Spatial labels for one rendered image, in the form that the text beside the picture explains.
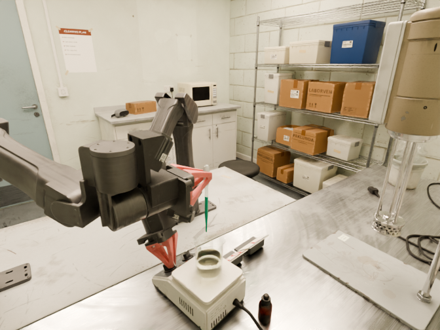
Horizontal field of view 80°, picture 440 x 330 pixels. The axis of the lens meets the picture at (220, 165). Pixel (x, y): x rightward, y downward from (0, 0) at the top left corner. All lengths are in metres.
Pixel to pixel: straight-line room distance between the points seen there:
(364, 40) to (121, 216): 2.44
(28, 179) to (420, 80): 0.69
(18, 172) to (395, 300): 0.80
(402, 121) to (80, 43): 3.12
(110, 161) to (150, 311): 0.43
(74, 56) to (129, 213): 3.02
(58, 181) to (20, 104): 2.87
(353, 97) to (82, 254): 2.31
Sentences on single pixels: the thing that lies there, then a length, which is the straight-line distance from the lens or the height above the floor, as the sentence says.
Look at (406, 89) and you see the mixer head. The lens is 0.65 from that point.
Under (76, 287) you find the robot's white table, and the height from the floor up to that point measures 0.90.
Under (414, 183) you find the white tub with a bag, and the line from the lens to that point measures 1.45.
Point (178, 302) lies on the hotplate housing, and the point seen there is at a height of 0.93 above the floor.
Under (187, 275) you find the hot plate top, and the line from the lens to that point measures 0.63.
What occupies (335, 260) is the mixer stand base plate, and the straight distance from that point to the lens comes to 0.85.
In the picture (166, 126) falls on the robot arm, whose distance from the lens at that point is 0.70.
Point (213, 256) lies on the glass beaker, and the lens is 0.58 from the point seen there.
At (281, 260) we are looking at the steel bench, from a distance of 0.81.
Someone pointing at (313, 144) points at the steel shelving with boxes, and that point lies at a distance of 2.78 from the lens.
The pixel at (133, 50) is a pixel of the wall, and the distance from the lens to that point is 3.52.
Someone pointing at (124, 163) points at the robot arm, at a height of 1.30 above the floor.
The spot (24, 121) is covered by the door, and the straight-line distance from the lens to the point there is 3.33.
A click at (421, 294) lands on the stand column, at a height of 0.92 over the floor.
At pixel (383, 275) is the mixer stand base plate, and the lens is 0.85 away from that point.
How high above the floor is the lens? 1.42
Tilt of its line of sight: 21 degrees down
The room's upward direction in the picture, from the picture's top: straight up
